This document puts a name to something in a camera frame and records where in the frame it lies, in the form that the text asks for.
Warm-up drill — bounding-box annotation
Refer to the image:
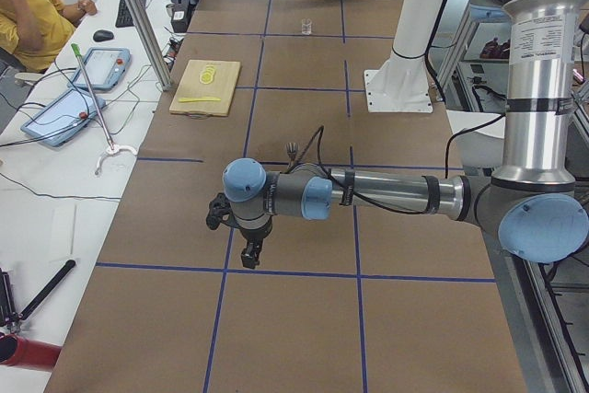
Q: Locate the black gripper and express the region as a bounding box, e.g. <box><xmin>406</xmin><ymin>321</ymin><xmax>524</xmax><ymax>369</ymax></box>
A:
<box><xmin>234</xmin><ymin>215</ymin><xmax>272</xmax><ymax>269</ymax></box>

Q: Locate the clear glass measuring cup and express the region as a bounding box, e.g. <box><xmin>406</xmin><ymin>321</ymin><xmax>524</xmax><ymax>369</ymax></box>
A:
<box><xmin>301</xmin><ymin>18</ymin><xmax>313</xmax><ymax>36</ymax></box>

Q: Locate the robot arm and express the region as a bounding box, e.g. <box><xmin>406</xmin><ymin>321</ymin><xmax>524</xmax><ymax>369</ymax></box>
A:
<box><xmin>206</xmin><ymin>0</ymin><xmax>588</xmax><ymax>269</ymax></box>

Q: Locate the yellow plastic knife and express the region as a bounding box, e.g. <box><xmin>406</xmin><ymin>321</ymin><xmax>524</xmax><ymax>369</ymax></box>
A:
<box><xmin>178</xmin><ymin>96</ymin><xmax>222</xmax><ymax>103</ymax></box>

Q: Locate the wooden cutting board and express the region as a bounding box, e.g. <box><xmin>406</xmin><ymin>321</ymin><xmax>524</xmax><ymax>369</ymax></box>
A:
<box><xmin>169</xmin><ymin>60</ymin><xmax>241</xmax><ymax>117</ymax></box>

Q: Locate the lemon slice one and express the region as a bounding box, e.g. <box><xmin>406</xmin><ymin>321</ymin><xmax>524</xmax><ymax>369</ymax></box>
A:
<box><xmin>199</xmin><ymin>75</ymin><xmax>214</xmax><ymax>85</ymax></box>

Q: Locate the white foam strip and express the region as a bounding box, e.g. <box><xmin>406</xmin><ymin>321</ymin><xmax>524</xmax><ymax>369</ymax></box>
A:
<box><xmin>49</xmin><ymin>204</ymin><xmax>76</xmax><ymax>261</ymax></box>

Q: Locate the near blue teach pendant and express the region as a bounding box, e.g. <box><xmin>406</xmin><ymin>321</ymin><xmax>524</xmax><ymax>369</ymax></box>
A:
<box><xmin>20</xmin><ymin>89</ymin><xmax>97</xmax><ymax>147</ymax></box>

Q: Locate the blue teach pendant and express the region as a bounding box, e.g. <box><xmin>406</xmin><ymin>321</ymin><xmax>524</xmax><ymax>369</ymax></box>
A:
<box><xmin>20</xmin><ymin>89</ymin><xmax>97</xmax><ymax>147</ymax></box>
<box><xmin>81</xmin><ymin>47</ymin><xmax>131</xmax><ymax>92</ymax></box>

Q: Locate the far blue teach pendant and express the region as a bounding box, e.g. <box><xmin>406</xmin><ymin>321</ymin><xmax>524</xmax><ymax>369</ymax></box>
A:
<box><xmin>81</xmin><ymin>47</ymin><xmax>131</xmax><ymax>92</ymax></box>

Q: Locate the black tripod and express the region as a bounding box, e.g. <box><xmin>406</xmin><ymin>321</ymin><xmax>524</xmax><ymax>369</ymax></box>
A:
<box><xmin>0</xmin><ymin>259</ymin><xmax>77</xmax><ymax>328</ymax></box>

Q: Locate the red cylinder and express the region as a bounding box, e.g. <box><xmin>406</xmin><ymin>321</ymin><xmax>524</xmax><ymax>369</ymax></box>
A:
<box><xmin>1</xmin><ymin>334</ymin><xmax>62</xmax><ymax>372</ymax></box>

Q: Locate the black box with label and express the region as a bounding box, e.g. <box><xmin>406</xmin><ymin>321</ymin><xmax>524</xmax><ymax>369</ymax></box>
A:
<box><xmin>170</xmin><ymin>0</ymin><xmax>192</xmax><ymax>33</ymax></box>

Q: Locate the black computer mouse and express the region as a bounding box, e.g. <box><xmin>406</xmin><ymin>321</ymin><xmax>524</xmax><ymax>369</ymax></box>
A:
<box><xmin>93</xmin><ymin>29</ymin><xmax>114</xmax><ymax>42</ymax></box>

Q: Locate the black keyboard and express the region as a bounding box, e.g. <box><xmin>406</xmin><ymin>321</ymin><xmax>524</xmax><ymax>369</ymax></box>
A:
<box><xmin>114</xmin><ymin>0</ymin><xmax>149</xmax><ymax>29</ymax></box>

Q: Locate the person in yellow shirt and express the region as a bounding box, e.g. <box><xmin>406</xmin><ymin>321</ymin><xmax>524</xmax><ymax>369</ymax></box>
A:
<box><xmin>1</xmin><ymin>0</ymin><xmax>97</xmax><ymax>73</ymax></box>

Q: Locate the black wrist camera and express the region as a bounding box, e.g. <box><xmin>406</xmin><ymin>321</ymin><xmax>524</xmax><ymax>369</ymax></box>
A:
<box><xmin>205</xmin><ymin>192</ymin><xmax>233</xmax><ymax>230</ymax></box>

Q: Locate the green handled reacher grabber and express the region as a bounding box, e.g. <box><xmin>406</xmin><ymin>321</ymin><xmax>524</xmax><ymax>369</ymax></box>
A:
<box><xmin>71</xmin><ymin>43</ymin><xmax>138</xmax><ymax>177</ymax></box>

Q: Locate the aluminium frame post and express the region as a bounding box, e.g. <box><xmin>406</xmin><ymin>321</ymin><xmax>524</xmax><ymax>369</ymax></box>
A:
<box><xmin>125</xmin><ymin>0</ymin><xmax>172</xmax><ymax>91</ymax></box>

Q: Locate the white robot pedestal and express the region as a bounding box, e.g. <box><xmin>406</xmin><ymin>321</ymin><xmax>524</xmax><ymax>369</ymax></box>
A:
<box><xmin>364</xmin><ymin>0</ymin><xmax>443</xmax><ymax>113</ymax></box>

